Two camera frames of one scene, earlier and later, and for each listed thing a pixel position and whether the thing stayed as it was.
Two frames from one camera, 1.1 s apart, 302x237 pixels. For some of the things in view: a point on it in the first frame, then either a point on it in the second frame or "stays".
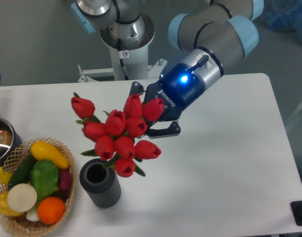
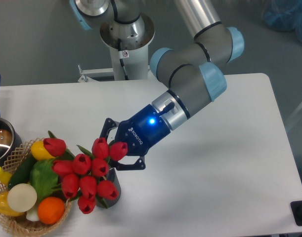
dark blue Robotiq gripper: x=179 y=86 -> x=139 y=133
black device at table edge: x=300 y=210 stays
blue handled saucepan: x=6 y=142 stays
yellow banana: x=3 y=176 stays
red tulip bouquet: x=113 y=135 -> x=83 y=180
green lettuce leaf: x=44 y=177 stays
